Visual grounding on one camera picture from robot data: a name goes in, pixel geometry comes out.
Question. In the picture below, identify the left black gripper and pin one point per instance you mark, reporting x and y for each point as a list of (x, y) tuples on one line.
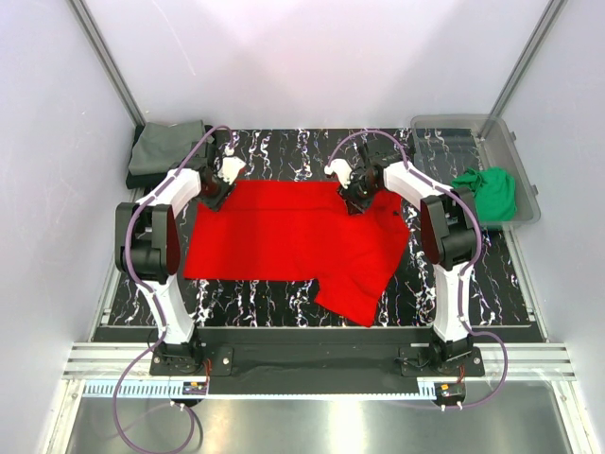
[(216, 202)]

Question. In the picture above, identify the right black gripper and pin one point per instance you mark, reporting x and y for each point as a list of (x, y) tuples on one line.
[(355, 207)]

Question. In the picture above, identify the red t shirt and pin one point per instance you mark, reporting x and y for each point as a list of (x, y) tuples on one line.
[(287, 231)]

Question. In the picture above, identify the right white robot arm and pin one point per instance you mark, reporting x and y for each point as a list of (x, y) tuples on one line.
[(450, 238)]

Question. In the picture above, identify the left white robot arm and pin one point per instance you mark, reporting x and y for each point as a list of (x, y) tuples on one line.
[(148, 250)]

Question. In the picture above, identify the folded black t shirt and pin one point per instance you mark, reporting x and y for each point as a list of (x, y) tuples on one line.
[(142, 180)]

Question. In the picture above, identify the folded grey t shirt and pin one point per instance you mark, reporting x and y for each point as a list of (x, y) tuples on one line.
[(160, 149)]

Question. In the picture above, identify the clear plastic bin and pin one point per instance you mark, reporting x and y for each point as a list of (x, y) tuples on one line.
[(446, 145)]

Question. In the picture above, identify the green t shirt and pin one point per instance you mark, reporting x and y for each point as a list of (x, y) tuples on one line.
[(494, 193)]

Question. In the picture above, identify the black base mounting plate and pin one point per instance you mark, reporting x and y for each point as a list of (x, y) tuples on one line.
[(397, 377)]

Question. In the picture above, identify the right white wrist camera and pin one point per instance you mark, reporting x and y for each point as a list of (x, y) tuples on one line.
[(341, 170)]

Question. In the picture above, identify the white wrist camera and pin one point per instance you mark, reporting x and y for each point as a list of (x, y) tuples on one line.
[(230, 167), (341, 170)]

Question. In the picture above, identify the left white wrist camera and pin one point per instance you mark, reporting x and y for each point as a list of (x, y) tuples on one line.
[(230, 167)]

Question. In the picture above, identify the left aluminium corner post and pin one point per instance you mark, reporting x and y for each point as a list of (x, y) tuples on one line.
[(103, 53)]

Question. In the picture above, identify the aluminium corner post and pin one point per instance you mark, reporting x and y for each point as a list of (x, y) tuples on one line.
[(103, 53), (536, 39)]

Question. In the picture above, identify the white slotted cable duct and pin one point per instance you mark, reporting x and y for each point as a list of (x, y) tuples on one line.
[(179, 389)]

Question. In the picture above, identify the right aluminium corner post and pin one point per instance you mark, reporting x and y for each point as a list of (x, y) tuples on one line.
[(536, 39)]

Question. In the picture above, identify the aluminium frame rail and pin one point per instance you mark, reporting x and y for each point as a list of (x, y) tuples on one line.
[(521, 361)]

